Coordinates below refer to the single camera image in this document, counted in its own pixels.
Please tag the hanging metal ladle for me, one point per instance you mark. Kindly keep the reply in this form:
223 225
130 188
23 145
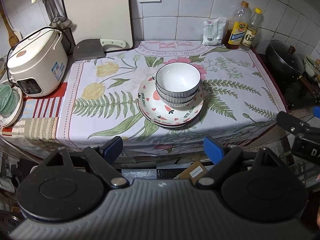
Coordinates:
56 19

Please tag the cooking wine bottle yellow label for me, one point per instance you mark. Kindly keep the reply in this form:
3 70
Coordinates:
237 26

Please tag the black wok with lid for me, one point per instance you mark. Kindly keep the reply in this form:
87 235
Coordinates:
287 69

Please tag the pink bunny Lovely Bear plate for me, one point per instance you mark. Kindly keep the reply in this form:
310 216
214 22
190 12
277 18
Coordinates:
152 105

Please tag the vinegar bottle pale label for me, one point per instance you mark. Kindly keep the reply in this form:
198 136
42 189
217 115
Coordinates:
252 29

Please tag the white cutting board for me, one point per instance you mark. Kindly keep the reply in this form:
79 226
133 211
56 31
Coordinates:
102 19

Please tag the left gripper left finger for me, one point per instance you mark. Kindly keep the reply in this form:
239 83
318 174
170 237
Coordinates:
101 158

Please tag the small white ribbed bowl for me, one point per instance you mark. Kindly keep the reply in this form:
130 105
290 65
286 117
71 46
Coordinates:
179 104

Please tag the cleaver with cream handle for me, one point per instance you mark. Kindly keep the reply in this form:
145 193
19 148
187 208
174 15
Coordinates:
95 48

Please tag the white salt bag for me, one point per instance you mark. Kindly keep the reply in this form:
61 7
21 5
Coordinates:
210 32

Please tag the large white ribbed bowl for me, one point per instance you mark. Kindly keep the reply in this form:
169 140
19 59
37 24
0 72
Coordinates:
178 79

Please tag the right hand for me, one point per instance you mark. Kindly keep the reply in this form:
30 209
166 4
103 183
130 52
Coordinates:
318 218

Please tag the white Morning Honey plate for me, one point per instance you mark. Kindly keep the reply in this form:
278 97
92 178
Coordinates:
168 126

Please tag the green strainer in dish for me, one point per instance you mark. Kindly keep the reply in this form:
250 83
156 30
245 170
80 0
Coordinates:
11 104

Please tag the red striped cloth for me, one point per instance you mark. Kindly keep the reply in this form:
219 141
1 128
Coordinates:
35 129

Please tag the medium white ribbed bowl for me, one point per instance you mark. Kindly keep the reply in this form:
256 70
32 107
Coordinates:
174 98

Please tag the cream rice cooker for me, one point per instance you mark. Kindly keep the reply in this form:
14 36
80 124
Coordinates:
38 63

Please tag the wooden spatula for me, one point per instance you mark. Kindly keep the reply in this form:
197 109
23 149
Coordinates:
14 36

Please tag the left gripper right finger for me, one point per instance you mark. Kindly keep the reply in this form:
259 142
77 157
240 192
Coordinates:
224 158

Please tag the cardboard box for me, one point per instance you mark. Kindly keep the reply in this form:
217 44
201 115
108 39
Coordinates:
194 172

